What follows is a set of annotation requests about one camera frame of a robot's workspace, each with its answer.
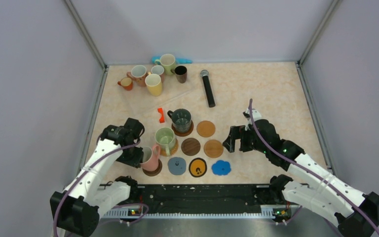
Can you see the tan wooden round coaster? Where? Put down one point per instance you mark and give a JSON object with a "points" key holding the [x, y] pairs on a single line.
{"points": [[213, 148]]}

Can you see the light blue plastic object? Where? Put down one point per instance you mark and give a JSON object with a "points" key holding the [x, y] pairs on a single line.
{"points": [[178, 60]]}

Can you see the yellow mug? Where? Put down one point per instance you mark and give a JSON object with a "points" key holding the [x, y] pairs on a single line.
{"points": [[154, 84]]}

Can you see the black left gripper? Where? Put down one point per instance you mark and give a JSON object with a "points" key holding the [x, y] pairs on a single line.
{"points": [[135, 161]]}

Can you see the black handheld microphone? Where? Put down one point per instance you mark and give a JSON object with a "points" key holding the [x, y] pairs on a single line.
{"points": [[208, 89]]}

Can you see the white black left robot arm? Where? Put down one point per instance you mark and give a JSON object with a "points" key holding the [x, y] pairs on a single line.
{"points": [[80, 206]]}

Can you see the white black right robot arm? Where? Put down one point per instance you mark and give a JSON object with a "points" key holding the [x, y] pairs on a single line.
{"points": [[354, 213]]}

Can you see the sage green mug back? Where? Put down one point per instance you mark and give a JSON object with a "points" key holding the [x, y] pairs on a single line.
{"points": [[168, 62]]}

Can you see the small grey blue mug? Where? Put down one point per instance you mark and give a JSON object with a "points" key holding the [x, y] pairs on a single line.
{"points": [[158, 70]]}

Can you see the dark wooden round coaster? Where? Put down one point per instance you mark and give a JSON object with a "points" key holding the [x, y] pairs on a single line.
{"points": [[183, 134]]}

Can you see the orange plastic piece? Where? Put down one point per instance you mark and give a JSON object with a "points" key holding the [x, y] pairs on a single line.
{"points": [[162, 117]]}

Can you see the blue cloud shaped coaster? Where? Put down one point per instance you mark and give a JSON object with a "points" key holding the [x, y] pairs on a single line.
{"points": [[221, 168]]}

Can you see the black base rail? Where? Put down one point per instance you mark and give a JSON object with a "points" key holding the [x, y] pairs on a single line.
{"points": [[223, 200]]}

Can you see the brown mug white interior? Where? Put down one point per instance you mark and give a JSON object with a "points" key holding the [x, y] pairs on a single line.
{"points": [[138, 74]]}

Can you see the pink mug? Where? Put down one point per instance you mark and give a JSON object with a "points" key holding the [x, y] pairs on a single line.
{"points": [[150, 160]]}

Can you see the walnut grooved round coaster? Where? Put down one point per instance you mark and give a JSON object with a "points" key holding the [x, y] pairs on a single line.
{"points": [[155, 172]]}

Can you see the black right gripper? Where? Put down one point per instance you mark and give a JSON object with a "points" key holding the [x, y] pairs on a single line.
{"points": [[237, 132]]}

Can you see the orange black smiley coaster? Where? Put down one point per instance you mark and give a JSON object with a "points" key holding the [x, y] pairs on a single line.
{"points": [[197, 167]]}

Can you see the light brown round coaster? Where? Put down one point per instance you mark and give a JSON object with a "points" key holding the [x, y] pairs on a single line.
{"points": [[205, 128]]}

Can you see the small orange mug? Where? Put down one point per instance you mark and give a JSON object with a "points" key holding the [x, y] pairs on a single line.
{"points": [[126, 83]]}

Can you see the dark walnut round coaster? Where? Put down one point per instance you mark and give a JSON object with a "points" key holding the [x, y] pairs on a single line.
{"points": [[190, 146]]}

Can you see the light green mug front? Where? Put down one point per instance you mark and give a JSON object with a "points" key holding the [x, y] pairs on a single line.
{"points": [[165, 138]]}

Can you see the dark brown mug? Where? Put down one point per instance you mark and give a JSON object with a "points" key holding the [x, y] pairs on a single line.
{"points": [[181, 73]]}

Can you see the grey smiley silicone coaster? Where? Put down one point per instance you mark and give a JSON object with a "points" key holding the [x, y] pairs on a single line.
{"points": [[177, 166]]}

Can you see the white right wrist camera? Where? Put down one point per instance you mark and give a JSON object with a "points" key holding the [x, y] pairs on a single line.
{"points": [[255, 117]]}

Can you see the dark green mug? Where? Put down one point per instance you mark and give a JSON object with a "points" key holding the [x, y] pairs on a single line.
{"points": [[181, 120]]}

